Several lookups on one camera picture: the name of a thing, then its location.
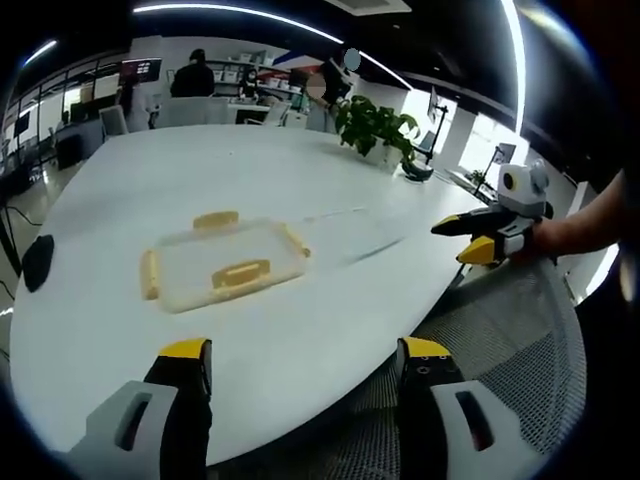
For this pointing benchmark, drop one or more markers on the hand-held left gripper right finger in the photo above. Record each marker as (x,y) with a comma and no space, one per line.
(440,425)

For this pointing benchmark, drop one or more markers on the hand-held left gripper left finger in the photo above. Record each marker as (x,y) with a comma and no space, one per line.
(150,415)

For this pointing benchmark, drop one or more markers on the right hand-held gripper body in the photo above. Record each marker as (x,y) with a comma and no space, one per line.
(522,192)

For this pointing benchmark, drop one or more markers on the person's right hand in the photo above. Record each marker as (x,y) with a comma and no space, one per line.
(542,240)

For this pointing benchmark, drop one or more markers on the small green plant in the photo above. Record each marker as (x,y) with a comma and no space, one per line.
(477,176)

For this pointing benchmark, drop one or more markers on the grey mesh office chair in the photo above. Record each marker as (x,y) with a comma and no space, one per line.
(500,350)

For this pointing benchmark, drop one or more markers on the green potted plant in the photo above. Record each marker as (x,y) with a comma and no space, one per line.
(377,125)

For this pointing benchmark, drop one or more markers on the clear box with yellow latches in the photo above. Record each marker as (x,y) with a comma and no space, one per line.
(227,262)

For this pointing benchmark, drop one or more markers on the black pouch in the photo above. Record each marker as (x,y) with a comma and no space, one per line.
(39,262)

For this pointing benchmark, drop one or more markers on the long ceiling light strip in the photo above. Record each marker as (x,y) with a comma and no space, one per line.
(280,22)

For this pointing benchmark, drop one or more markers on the white office chair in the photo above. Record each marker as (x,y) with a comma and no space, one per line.
(114,120)

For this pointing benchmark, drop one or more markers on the wall screen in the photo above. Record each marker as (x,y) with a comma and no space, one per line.
(142,70)

